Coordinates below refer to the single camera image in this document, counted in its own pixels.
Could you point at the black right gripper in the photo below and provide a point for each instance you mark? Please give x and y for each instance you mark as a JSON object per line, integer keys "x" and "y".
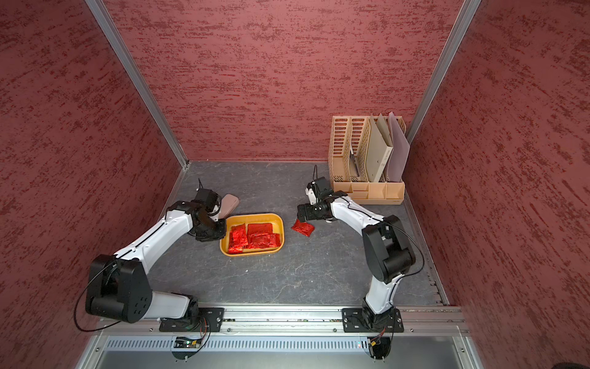
{"x": 309, "y": 216}

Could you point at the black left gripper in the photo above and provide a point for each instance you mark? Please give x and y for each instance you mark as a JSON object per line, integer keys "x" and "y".
{"x": 220, "y": 234}

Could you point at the red tea bag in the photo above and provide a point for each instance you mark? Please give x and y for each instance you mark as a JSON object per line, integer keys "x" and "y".
{"x": 235, "y": 249}
{"x": 303, "y": 228}
{"x": 238, "y": 235}
{"x": 259, "y": 229}
{"x": 256, "y": 242}

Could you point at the yellow plastic storage box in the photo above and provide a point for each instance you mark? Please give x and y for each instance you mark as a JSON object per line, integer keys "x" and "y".
{"x": 275, "y": 220}

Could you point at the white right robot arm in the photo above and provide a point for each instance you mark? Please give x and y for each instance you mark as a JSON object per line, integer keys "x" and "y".
{"x": 387, "y": 249}

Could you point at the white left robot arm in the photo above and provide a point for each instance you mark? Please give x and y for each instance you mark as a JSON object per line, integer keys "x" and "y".
{"x": 118, "y": 286}

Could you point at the pink plastic case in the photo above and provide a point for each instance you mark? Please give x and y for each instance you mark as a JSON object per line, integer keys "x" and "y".
{"x": 228, "y": 204}

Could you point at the beige plastic desk organizer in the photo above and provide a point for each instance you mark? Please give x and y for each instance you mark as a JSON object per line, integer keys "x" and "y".
{"x": 355, "y": 131}

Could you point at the dark blue book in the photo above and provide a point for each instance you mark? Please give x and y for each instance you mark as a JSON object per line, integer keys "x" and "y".
{"x": 354, "y": 169}

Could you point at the grey-white file folder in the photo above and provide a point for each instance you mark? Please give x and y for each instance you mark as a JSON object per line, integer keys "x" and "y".
{"x": 379, "y": 148}

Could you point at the lilac file folder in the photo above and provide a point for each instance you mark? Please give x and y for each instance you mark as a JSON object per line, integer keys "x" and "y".
{"x": 401, "y": 149}

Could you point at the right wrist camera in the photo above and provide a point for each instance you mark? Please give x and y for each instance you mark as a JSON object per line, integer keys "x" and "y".
{"x": 318, "y": 190}

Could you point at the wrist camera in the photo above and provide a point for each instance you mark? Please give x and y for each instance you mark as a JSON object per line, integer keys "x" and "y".
{"x": 318, "y": 190}
{"x": 209, "y": 199}

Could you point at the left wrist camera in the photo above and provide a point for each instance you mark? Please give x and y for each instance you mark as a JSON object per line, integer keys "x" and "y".
{"x": 209, "y": 199}

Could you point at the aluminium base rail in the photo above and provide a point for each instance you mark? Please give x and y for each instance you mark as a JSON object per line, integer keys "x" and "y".
{"x": 329, "y": 320}

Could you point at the left aluminium corner post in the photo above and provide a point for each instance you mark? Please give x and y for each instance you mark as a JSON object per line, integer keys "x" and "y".
{"x": 115, "y": 40}

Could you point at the aluminium corner post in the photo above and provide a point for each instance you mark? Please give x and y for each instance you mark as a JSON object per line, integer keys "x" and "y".
{"x": 115, "y": 40}
{"x": 461, "y": 25}

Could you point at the right aluminium corner post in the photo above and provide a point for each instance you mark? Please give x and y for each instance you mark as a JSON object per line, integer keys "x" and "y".
{"x": 461, "y": 25}

